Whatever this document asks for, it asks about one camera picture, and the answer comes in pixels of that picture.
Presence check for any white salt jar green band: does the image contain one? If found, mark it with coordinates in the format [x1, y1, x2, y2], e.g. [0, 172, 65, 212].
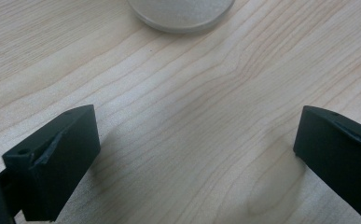
[127, 0, 236, 35]

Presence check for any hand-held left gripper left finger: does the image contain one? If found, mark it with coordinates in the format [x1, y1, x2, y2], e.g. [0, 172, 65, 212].
[1, 104, 102, 223]

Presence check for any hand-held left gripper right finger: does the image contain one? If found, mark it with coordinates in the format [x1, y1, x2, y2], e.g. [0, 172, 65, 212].
[293, 105, 361, 223]

